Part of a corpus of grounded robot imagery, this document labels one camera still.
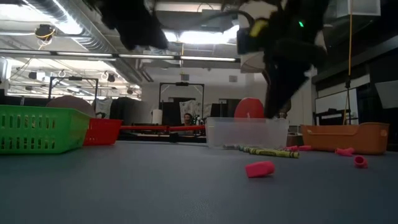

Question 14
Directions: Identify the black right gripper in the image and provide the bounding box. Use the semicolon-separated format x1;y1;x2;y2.
262;12;329;119

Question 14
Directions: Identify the long tube light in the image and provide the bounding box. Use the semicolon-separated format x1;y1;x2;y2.
0;49;237;62

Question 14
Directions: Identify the white shade table lamp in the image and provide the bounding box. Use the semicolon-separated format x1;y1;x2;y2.
238;0;328;119

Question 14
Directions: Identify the clear plastic container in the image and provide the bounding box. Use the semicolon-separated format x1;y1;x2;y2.
205;117;290;149

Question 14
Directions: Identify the ceiling light panel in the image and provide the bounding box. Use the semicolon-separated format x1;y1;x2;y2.
161;24;240;45

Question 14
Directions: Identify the orange plastic basket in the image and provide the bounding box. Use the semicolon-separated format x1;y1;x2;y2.
300;122;390;156

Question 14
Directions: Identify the yellow pole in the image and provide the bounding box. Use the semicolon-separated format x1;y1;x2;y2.
343;14;354;125

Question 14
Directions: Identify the black ceiling fixture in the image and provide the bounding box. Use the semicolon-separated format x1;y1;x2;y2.
34;24;57;41

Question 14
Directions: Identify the person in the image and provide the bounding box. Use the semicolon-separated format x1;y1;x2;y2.
182;112;195;126

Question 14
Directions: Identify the red plastic basket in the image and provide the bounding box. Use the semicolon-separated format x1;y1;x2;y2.
83;118;124;146

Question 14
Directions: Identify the green plastic basket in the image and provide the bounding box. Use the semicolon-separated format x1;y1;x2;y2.
0;105;93;156

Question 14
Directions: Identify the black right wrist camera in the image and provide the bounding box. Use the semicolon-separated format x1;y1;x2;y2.
236;17;270;55

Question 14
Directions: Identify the black metal frame rig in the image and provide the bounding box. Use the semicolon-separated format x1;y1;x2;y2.
159;82;205;125
48;76;99;108

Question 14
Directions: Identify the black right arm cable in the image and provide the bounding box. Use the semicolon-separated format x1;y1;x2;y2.
201;9;256;29

